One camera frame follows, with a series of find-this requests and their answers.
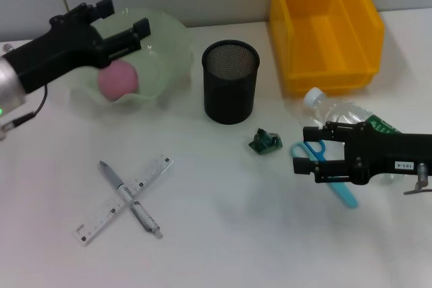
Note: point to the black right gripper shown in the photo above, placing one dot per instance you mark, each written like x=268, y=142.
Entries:
x=381, y=153

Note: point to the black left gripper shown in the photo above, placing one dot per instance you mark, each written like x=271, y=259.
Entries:
x=60, y=52

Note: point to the clear water bottle green label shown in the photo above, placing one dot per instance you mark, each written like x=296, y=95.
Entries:
x=341, y=112

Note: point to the blue plastic scissors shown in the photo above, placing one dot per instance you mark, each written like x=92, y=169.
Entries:
x=344, y=195

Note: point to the pink peach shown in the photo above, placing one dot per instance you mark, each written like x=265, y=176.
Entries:
x=118, y=82

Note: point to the translucent green fruit bowl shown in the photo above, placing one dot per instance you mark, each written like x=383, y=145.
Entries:
x=168, y=48

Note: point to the grey white pen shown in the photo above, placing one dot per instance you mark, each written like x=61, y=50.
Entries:
x=118, y=185

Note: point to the clear plastic ruler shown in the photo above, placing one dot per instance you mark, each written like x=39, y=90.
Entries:
x=101, y=217

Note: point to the black mesh cup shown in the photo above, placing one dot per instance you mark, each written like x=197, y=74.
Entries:
x=229, y=99

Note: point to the silver connector stub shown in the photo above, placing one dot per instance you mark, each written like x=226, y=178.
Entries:
x=6, y=47

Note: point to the yellow plastic bin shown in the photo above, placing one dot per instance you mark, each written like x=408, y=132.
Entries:
x=337, y=31

